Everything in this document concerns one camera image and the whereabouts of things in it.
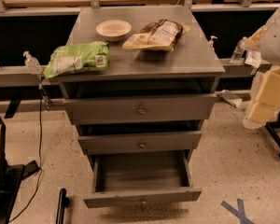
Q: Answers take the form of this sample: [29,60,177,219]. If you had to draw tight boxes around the grey bottom drawer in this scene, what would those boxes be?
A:
[84,151,202,208]

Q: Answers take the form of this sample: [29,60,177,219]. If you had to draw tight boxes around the grey drawer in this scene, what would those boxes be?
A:
[84,151,202,208]
[64,94,217,125]
[78,131,202,155]

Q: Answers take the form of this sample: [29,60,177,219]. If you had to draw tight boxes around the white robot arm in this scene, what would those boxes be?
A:
[243,8,280,129]

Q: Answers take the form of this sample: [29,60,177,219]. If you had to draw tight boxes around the grey drawer cabinet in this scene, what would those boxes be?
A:
[54,5,226,173]

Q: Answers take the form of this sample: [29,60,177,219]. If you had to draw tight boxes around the grey top drawer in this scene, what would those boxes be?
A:
[64,94,217,125]

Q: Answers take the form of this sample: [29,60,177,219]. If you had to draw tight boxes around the grey middle drawer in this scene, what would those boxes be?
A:
[78,131,202,155]

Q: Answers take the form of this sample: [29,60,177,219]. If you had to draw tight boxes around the green chip bag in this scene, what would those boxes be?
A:
[44,41,109,78]

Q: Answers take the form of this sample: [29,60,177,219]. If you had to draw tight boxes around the brown yellow snack bag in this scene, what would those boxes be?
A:
[122,19,190,52]

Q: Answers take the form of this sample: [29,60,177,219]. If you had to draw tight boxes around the white paper bowl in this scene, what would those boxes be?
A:
[96,20,132,42]

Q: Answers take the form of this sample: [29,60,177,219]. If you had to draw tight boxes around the small pump bottle right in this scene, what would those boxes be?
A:
[208,35,217,51]

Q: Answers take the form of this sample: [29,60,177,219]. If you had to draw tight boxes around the clear water bottle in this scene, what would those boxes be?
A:
[230,36,247,63]

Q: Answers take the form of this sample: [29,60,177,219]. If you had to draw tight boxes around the clear sanitizer pump bottle left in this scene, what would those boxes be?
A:
[23,51,42,75]

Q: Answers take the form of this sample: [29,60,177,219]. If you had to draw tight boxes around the white wipe packet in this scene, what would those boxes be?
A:
[245,51,261,68]

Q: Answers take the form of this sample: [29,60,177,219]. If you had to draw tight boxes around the black tube bottom left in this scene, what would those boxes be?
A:
[55,189,68,224]

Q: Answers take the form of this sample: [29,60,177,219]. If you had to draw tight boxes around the black stand base right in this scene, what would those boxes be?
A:
[264,101,280,160]

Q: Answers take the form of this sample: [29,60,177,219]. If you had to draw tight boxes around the black equipment stand left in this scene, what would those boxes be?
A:
[0,117,40,224]

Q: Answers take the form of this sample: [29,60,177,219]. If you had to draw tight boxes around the folded paper packet on rail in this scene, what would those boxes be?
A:
[217,90,242,108]

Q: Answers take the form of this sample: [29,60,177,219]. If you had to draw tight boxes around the black cable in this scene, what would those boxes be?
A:
[8,83,45,223]

